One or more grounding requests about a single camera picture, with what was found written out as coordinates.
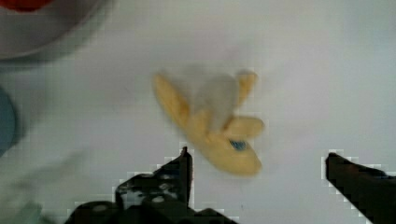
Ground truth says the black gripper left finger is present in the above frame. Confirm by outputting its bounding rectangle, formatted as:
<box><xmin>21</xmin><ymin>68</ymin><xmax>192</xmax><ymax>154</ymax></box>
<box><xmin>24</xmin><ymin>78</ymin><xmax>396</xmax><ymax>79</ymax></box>
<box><xmin>64</xmin><ymin>147</ymin><xmax>237</xmax><ymax>224</ymax></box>

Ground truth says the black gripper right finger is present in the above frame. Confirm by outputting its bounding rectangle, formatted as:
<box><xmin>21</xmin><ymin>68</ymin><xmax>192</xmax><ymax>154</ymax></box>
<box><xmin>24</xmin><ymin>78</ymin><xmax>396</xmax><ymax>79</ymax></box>
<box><xmin>325</xmin><ymin>152</ymin><xmax>396</xmax><ymax>224</ymax></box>

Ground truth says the peeled toy banana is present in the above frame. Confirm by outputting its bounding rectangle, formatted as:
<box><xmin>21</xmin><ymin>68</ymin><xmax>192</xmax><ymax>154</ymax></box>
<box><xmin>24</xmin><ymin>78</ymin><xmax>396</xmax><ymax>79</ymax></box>
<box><xmin>153</xmin><ymin>71</ymin><xmax>264</xmax><ymax>176</ymax></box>

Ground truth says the blue cup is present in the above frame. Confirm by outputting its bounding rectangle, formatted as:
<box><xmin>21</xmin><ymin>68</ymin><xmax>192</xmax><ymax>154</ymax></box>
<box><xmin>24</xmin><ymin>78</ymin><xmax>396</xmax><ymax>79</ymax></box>
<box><xmin>0</xmin><ymin>89</ymin><xmax>16</xmax><ymax>156</ymax></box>

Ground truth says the grey round plate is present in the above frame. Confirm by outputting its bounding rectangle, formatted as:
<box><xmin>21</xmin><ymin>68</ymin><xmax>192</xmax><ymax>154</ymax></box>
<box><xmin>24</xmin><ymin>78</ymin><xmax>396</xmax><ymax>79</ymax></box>
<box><xmin>0</xmin><ymin>0</ymin><xmax>106</xmax><ymax>60</ymax></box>

